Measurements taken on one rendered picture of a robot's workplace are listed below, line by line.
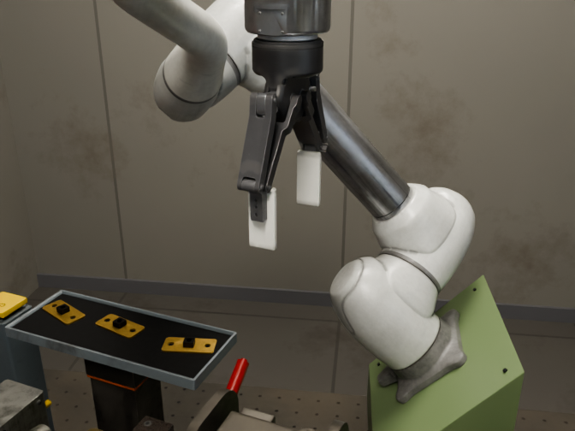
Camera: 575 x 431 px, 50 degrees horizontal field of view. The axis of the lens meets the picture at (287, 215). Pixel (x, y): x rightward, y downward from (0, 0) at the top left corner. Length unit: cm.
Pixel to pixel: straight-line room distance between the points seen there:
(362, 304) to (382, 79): 182
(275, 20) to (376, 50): 231
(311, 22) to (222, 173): 255
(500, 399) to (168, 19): 86
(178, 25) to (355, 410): 110
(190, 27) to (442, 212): 73
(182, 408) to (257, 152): 110
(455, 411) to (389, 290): 26
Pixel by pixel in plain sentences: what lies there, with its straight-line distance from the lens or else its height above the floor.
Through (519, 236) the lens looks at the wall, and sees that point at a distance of 326.
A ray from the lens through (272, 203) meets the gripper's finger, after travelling 64.
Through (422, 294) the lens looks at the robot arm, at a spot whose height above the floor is 110.
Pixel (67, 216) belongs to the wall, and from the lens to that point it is 355.
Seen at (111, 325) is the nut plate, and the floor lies 116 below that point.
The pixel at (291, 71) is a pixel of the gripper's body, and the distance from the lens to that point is 64.
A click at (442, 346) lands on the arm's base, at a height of 99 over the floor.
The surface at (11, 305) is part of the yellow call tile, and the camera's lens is 123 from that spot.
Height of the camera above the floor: 174
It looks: 23 degrees down
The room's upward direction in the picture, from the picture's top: straight up
